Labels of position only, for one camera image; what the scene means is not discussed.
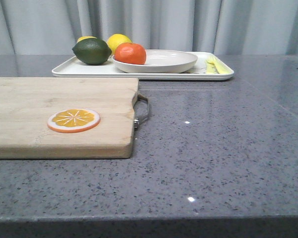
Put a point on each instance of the white rectangular tray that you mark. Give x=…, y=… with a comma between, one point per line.
x=75, y=68

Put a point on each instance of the grey curtain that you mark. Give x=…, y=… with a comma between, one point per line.
x=223, y=27

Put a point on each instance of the wooden cutting board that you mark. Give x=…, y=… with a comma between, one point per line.
x=26, y=103

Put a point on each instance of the orange fruit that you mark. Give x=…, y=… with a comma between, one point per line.
x=131, y=53

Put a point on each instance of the metal cutting board handle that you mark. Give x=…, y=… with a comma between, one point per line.
x=141, y=110

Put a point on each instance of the orange slice toy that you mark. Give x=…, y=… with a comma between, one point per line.
x=73, y=120

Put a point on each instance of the yellow lemon left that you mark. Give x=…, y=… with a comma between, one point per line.
x=84, y=37

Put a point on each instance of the yellow lemon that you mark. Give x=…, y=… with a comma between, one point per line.
x=115, y=40
x=84, y=37

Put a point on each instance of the white round plate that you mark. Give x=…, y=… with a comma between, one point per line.
x=160, y=61

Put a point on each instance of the yellow utensil handle outer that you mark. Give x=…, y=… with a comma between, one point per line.
x=211, y=67

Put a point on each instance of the yellow lemon right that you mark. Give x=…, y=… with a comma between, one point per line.
x=115, y=40

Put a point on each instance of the green lime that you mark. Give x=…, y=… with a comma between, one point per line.
x=92, y=51

